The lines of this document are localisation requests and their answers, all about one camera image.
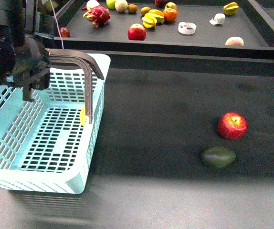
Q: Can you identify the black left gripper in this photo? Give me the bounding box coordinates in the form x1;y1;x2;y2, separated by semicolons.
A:
0;37;105;124

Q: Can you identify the light blue plastic basket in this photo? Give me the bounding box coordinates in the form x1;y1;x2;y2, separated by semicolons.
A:
0;53;111;195

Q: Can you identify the green mango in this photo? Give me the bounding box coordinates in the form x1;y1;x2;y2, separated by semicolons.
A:
200;147;236;169

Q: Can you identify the small dark red fruit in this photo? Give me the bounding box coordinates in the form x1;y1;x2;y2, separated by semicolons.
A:
59;27;71;38

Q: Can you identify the yellow tape on finger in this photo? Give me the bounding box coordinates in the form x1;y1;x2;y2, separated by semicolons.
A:
79;106;88;127

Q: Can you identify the pink dragon fruit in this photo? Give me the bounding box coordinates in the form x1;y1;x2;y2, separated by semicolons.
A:
83;6;111;28

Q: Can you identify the white round fruit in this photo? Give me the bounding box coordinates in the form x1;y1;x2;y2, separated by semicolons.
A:
86;0;100;10

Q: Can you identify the green apple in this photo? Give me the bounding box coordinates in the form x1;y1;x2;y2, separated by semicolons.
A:
106;0;116;10

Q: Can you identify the red apple on shelf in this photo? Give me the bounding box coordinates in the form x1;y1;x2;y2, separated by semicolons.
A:
127;23;147;41

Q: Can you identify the pale pink peach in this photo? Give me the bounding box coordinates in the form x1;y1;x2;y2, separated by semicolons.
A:
115;0;128;13

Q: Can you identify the brown kiwi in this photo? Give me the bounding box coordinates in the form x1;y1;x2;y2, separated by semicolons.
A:
127;4;138;14

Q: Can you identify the yellow star fruit front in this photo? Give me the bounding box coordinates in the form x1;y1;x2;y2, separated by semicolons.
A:
142;13;157;29

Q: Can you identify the yellow star fruit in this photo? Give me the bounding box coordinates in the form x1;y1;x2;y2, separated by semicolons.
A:
142;13;157;29
223;2;239;16
148;9;164;23

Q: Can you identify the small brown fruit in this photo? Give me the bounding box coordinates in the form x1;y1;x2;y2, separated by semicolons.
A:
140;6;151;16

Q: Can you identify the yellow star fruit middle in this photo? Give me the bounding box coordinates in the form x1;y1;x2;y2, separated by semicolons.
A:
148;9;164;23

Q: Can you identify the dark purple plum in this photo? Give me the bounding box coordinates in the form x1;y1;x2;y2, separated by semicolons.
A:
155;0;168;8

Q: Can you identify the orange persimmon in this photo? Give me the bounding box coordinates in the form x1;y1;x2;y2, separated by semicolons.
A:
163;8;178;23

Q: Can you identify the white foam net sleeve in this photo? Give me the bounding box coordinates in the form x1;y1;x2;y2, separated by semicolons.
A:
209;13;226;25

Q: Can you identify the black display tray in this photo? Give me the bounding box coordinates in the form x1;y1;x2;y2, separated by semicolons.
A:
54;0;274;59

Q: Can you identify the pale peach front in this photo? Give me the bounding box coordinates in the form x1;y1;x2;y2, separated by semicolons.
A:
225;37;244;46

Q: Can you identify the red apple on table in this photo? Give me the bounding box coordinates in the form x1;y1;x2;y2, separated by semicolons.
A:
218;112;248;140

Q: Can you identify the yellow star fruit right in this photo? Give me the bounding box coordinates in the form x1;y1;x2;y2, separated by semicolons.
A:
223;2;239;16

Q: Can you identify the white cable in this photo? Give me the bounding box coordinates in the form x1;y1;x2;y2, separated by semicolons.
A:
50;0;65;50

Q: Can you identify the white foam net ring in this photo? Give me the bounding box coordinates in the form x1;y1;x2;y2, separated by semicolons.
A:
178;21;197;36

